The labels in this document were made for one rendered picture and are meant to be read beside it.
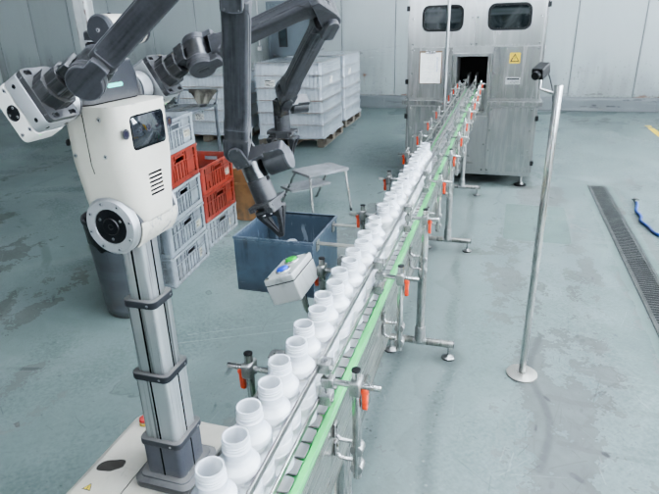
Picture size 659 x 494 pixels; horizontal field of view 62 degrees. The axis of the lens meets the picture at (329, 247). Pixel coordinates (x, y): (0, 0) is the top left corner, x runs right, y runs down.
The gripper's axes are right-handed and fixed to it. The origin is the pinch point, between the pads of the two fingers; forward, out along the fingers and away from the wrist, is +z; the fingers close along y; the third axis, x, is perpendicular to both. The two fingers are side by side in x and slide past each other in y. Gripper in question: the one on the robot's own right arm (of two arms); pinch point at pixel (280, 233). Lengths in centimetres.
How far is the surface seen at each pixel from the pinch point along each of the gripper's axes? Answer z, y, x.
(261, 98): -50, 624, 281
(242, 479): 14, -69, -18
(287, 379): 12, -50, -18
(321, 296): 9.3, -24.3, -16.1
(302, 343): 10.0, -41.9, -18.2
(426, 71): -9, 472, 25
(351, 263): 9.0, -9.4, -18.8
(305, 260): 8.3, -0.5, -3.8
